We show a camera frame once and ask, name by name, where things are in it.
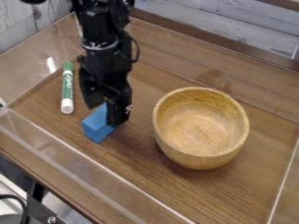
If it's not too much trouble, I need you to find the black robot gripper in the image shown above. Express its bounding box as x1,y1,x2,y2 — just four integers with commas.
77,40,132,127

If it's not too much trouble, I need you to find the black cable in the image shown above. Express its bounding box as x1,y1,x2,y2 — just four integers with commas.
0,193,29,224

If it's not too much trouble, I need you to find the clear acrylic tray wall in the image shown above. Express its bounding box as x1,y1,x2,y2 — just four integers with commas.
0,10,299,224

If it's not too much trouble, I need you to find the black metal table bracket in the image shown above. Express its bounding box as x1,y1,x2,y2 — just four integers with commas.
24,182,66,224

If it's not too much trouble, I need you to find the brown wooden bowl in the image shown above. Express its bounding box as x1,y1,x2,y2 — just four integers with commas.
152,87,249,170

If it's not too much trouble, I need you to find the blue foam block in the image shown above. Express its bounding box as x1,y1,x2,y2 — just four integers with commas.
81,104,116,144

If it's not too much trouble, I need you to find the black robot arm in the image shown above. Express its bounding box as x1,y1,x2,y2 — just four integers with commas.
70,0,140,126

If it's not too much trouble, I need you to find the green dry-erase marker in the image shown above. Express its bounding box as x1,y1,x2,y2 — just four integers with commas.
60,61,73,114

